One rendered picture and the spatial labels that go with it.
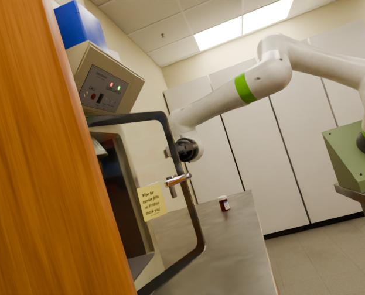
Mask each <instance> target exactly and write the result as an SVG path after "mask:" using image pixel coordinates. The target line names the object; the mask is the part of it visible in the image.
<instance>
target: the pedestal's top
mask: <svg viewBox="0 0 365 295"><path fill-rule="evenodd" d="M334 187H335V190H336V192H337V193H339V194H341V195H344V196H346V197H349V198H351V199H352V200H355V201H358V202H360V203H362V204H364V205H365V192H363V193H360V192H358V191H354V190H351V189H348V188H344V187H341V186H339V183H336V184H334Z"/></svg>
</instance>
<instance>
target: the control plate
mask: <svg viewBox="0 0 365 295"><path fill-rule="evenodd" d="M111 83H113V85H112V86H111V87H110V84H111ZM128 85H129V84H128V83H127V82H125V81H123V80H121V79H119V78H118V77H116V76H114V75H112V74H110V73H108V72H106V71H104V70H103V69H101V68H99V67H97V66H95V65H93V64H92V65H91V68H90V70H89V72H88V74H87V77H86V79H85V81H84V83H83V85H82V88H81V90H80V92H79V98H80V102H81V104H82V105H84V106H87V107H92V108H97V109H101V110H104V111H108V112H113V113H115V112H116V110H117V108H118V106H119V104H120V102H121V100H122V98H123V96H124V94H125V92H126V90H127V87H128ZM119 86H120V89H119V90H118V87H119ZM85 92H88V94H87V95H86V96H84V93H85ZM93 93H95V94H96V97H95V99H93V100H92V99H91V96H92V94H93ZM101 93H102V94H104V96H103V98H102V100H101V102H100V104H99V103H96V102H97V100H98V98H99V96H100V94H101ZM106 98H107V99H108V101H105V99H106ZM110 100H112V102H111V103H110ZM114 101H116V104H114Z"/></svg>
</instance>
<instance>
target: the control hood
mask: <svg viewBox="0 0 365 295"><path fill-rule="evenodd" d="M66 54H67V58H68V60H69V64H70V68H71V72H72V74H73V78H74V82H75V84H76V88H77V92H78V94H79V92H80V90H81V88H82V85H83V83H84V81H85V79H86V77H87V74H88V72H89V70H90V68H91V65H92V64H93V65H95V66H97V67H99V68H101V69H103V70H104V71H106V72H108V73H110V74H112V75H114V76H116V77H118V78H119V79H121V80H123V81H125V82H127V83H128V84H129V85H128V87H127V90H126V92H125V94H124V96H123V98H122V100H121V102H120V104H119V106H118V108H117V110H116V112H115V113H113V112H108V111H104V110H101V109H97V108H92V107H87V106H84V105H81V106H82V108H83V112H84V114H85V115H88V116H92V115H107V114H123V113H130V112H131V110H132V107H133V106H134V104H135V101H136V100H137V98H138V95H139V93H140V91H141V89H142V87H143V85H144V83H145V78H143V77H142V76H141V75H139V74H138V73H136V72H135V71H134V70H132V69H130V68H129V67H127V66H126V65H125V64H123V63H122V62H120V61H119V60H117V59H116V58H114V57H113V56H112V55H110V54H108V53H107V52H105V51H104V50H103V49H101V48H100V47H98V46H97V45H95V44H94V43H92V42H91V41H89V40H87V41H85V42H82V43H80V44H78V45H75V46H73V47H71V48H69V49H66Z"/></svg>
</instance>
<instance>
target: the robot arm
mask: <svg viewBox="0 0 365 295"><path fill-rule="evenodd" d="M292 71H298V72H302V73H306V74H311V75H313V76H318V77H322V78H325V79H327V80H331V81H334V82H336V83H339V84H342V85H345V86H347V87H350V88H352V89H354V90H357V91H358V92H359V95H360V98H361V101H362V104H363V107H364V113H363V120H362V124H361V128H362V131H361V132H360V133H359V134H358V136H357V138H356V144H357V147H358V148H359V149H360V150H361V151H362V152H364V153H365V59H362V58H358V57H352V56H347V55H343V54H339V53H334V52H330V51H327V50H323V49H320V48H317V47H314V46H311V45H309V44H306V43H303V42H300V41H298V40H295V39H293V38H291V37H288V36H286V35H283V34H282V33H278V32H273V33H269V34H267V35H265V36H264V37H263V38H262V39H261V40H260V42H259V43H258V46H257V64H255V65H253V66H252V67H250V68H248V69H246V70H245V71H243V72H242V73H240V74H239V75H237V76H234V77H233V78H232V79H230V80H229V81H228V82H226V83H225V84H223V85H222V86H221V87H219V88H218V89H216V90H214V91H213V92H211V93H210V94H207V95H206V96H204V97H202V98H201V99H199V100H197V101H195V102H193V103H191V104H189V105H186V106H184V107H181V108H178V109H176V110H174V111H172V112H171V113H170V115H169V118H168V122H169V125H170V129H171V131H172V134H173V136H174V138H175V145H176V148H177V150H178V154H179V157H180V161H181V162H189V163H190V162H195V161H197V160H199V159H200V158H201V157H202V155H203V152H204V147H203V144H202V141H201V140H200V138H199V136H198V134H197V131H196V128H195V127H196V126H197V125H199V124H202V123H204V122H206V121H208V120H209V119H212V118H214V117H215V116H218V115H221V114H223V113H225V112H228V111H231V110H234V109H237V108H240V107H244V106H246V105H250V103H252V102H255V101H258V100H260V99H263V98H265V97H268V96H270V95H272V94H275V93H276V92H279V91H281V90H283V89H284V88H285V87H287V85H288V84H289V83H290V81H291V78H292Z"/></svg>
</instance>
